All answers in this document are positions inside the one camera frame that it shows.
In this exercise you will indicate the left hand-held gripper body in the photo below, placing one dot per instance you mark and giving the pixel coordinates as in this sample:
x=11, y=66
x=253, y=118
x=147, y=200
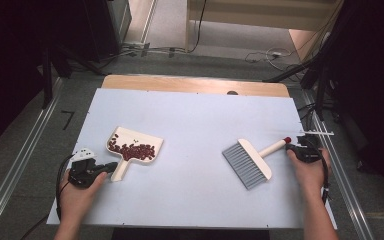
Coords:
x=83, y=166

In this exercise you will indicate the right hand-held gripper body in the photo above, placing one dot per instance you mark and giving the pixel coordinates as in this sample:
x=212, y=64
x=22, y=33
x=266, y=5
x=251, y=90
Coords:
x=308, y=153

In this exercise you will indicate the group of red beans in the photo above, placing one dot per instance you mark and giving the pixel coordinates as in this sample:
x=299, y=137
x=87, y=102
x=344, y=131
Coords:
x=135, y=153

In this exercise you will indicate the cream hand brush red tip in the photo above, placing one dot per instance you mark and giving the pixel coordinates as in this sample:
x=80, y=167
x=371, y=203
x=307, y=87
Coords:
x=246, y=163

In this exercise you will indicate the cream plastic dustpan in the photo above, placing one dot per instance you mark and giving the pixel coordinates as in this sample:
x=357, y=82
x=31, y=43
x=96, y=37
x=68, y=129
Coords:
x=154, y=140

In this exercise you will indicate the person's right hand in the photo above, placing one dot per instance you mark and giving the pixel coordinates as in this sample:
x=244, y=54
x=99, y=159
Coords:
x=308, y=176

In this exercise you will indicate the person's left hand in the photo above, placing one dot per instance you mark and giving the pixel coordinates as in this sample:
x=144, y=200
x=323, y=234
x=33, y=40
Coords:
x=76, y=200

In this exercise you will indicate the black tripod stand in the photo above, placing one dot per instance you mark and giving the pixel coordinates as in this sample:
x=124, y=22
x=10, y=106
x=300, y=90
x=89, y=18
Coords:
x=47, y=76
x=320, y=86

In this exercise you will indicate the white table cover board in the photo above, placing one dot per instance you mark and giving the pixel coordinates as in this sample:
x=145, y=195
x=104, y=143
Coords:
x=186, y=200

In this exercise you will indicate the wooden table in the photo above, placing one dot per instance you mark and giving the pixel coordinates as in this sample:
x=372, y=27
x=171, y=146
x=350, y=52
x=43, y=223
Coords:
x=180, y=85

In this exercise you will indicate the light wooden shelf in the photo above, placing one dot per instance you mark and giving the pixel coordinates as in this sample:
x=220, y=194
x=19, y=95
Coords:
x=246, y=18

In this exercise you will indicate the dark cabinet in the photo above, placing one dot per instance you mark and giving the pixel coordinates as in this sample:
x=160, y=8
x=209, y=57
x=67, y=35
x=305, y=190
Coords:
x=103, y=30

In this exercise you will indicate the aluminium floor rail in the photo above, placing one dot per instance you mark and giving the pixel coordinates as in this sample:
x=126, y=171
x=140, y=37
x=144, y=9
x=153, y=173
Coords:
x=346, y=180
x=16, y=156

